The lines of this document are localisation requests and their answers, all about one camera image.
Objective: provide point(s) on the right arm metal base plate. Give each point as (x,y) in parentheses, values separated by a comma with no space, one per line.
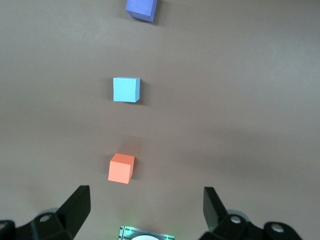
(125,233)

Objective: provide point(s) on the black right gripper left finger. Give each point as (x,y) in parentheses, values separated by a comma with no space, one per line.
(73,210)

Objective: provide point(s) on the light blue foam block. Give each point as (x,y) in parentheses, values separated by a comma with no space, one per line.
(125,90)

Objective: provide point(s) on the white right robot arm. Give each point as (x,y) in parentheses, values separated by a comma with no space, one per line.
(145,238)

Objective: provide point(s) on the purple foam block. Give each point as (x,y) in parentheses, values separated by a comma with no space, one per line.
(140,8)

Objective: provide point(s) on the orange foam block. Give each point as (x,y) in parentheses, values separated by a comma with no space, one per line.
(120,171)

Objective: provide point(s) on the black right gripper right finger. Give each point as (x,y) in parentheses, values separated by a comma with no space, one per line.
(213,212)

